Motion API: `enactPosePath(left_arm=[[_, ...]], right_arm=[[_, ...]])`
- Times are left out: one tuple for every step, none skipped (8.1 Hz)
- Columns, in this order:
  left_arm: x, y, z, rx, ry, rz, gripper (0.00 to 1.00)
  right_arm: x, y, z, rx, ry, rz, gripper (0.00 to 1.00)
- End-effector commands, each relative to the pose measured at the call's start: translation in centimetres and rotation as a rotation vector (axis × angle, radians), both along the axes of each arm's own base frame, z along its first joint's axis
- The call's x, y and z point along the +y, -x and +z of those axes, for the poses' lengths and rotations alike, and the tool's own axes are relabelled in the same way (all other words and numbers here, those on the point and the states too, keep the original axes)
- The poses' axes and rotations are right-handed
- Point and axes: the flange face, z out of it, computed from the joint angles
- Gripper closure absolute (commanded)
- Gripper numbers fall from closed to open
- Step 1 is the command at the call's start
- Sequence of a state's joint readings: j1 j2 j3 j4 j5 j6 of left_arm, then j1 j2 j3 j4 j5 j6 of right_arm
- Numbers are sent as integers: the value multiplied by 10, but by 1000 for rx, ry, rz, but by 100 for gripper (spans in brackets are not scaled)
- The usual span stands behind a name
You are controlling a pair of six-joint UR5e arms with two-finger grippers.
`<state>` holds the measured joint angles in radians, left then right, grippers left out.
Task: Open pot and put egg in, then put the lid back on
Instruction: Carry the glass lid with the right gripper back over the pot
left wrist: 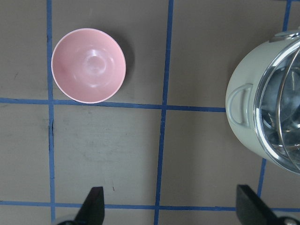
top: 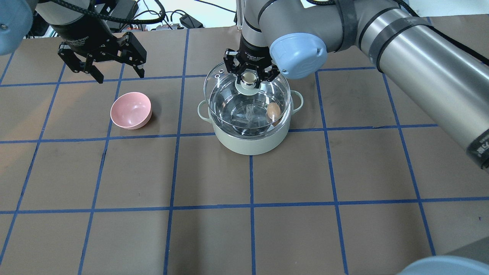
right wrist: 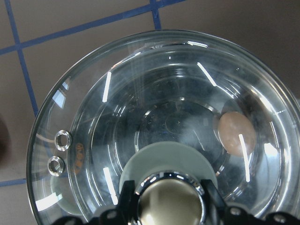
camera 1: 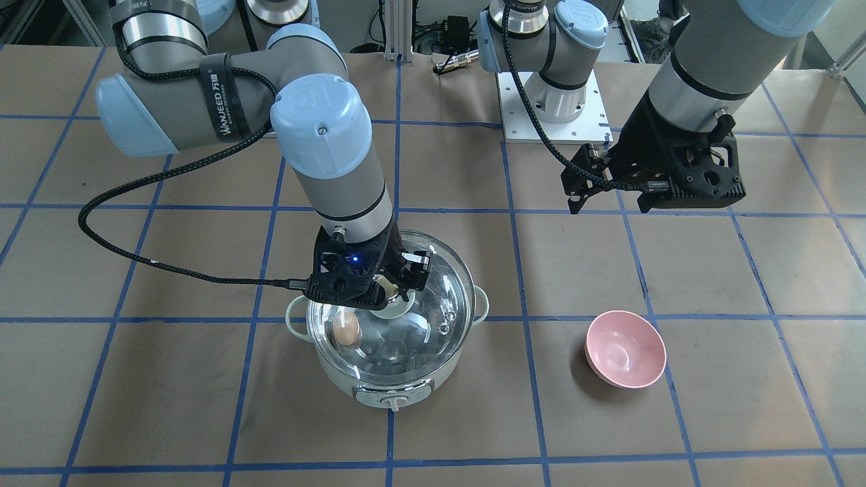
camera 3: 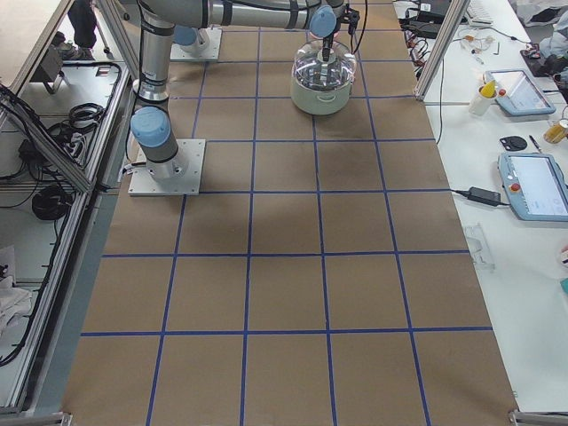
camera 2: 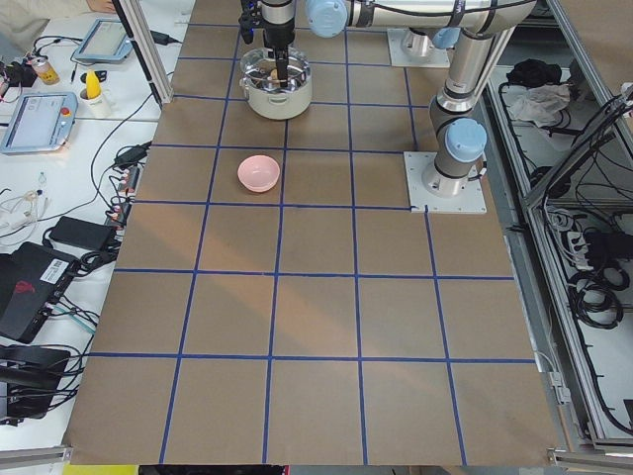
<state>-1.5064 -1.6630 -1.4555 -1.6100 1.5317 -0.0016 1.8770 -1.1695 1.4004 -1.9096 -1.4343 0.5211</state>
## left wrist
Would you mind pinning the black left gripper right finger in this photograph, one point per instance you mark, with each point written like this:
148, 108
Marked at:
251, 210

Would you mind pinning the pale green cooking pot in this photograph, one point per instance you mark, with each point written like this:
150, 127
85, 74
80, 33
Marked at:
251, 96

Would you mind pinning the pink plastic bowl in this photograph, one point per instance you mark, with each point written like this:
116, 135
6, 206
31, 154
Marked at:
88, 66

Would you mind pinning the glass pot lid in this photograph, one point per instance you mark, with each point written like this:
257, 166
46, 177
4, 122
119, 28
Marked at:
288, 111

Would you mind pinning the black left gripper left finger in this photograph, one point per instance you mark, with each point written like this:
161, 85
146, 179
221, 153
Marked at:
92, 211

